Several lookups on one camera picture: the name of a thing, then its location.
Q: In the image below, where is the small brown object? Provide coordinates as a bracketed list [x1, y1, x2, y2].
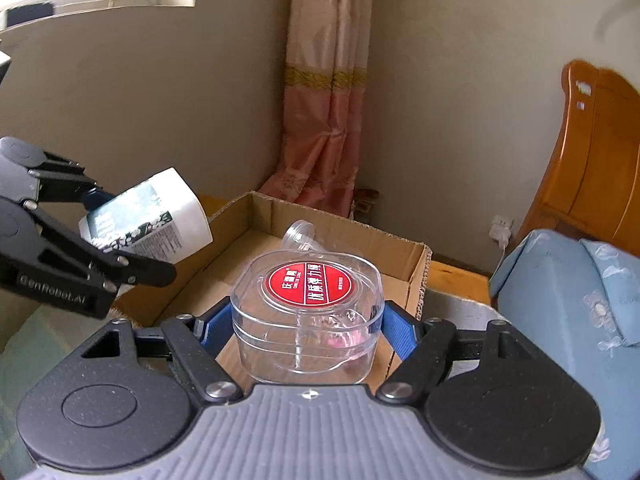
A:
[352, 189, 381, 218]

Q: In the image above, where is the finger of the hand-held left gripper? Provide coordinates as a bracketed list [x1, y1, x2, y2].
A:
[0, 136, 110, 212]
[0, 197, 178, 289]

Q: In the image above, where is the clear plastic bottle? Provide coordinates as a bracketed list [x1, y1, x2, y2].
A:
[282, 220, 326, 256]

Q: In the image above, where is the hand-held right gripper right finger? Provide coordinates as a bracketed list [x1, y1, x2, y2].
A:
[375, 301, 532, 406]

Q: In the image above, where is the light blue floral pillow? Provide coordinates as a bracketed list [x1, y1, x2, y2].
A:
[579, 239, 640, 358]

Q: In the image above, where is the white printed plastic bottle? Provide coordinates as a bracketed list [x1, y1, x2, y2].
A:
[78, 167, 214, 266]

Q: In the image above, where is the pink patterned curtain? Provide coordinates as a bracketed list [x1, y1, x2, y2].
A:
[257, 0, 376, 218]

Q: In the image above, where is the white charger plug with cable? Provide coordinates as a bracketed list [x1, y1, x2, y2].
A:
[488, 225, 512, 267]

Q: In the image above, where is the clear plastic box red label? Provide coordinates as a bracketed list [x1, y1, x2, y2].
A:
[231, 249, 386, 386]

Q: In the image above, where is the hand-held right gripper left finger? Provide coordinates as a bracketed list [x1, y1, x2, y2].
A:
[80, 304, 244, 407]

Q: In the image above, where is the grey green checked blanket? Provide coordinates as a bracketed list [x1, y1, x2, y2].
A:
[0, 285, 507, 480]

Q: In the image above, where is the wooden bed headboard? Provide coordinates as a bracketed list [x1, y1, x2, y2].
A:
[517, 60, 640, 256]

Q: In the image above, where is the brown cardboard box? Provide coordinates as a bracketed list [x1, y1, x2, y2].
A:
[112, 191, 433, 386]

